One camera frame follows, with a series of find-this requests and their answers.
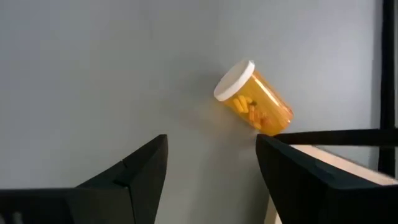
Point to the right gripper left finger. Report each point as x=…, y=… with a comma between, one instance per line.
x=140, y=186

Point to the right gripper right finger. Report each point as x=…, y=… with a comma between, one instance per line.
x=295, y=193

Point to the orange medicine bottle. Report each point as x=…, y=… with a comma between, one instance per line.
x=258, y=102

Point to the wooden shelf board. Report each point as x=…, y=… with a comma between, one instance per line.
x=357, y=165

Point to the grey table mat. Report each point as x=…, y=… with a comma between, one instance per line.
x=93, y=77

